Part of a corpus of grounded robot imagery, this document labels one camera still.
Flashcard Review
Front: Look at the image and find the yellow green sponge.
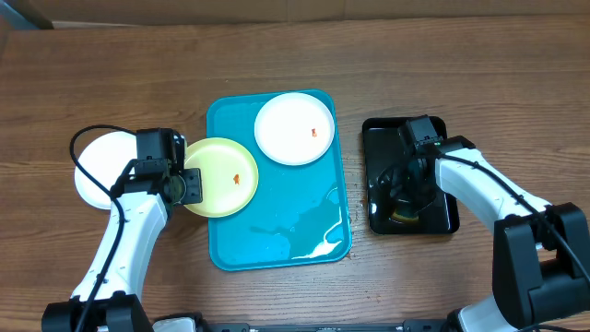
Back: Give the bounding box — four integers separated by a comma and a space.
390, 211, 419, 223

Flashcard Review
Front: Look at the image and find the yellow plate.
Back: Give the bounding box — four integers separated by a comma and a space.
184, 137, 259, 218

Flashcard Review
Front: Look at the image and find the white plate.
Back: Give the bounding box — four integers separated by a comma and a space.
75, 131, 137, 210
254, 92, 336, 166

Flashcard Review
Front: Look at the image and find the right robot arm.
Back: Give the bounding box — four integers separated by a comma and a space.
362, 115, 589, 331

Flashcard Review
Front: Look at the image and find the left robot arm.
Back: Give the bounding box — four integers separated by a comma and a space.
41, 128, 207, 332

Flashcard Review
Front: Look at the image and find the black tray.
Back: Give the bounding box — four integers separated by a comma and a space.
361, 117, 460, 235

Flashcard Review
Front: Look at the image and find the teal plastic tray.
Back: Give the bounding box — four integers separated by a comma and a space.
206, 93, 352, 271

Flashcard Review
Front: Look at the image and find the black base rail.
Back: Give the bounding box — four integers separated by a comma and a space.
151, 309, 462, 332

